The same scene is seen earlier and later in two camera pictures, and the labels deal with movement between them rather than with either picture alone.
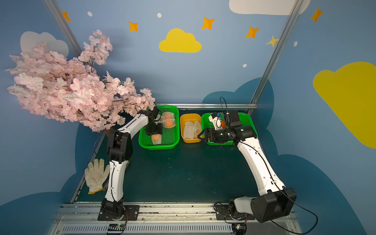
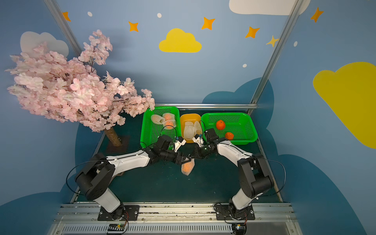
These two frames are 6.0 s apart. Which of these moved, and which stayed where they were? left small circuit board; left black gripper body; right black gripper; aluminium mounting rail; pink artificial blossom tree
Moved: right black gripper; left black gripper body
Stayed: left small circuit board; pink artificial blossom tree; aluminium mounting rail
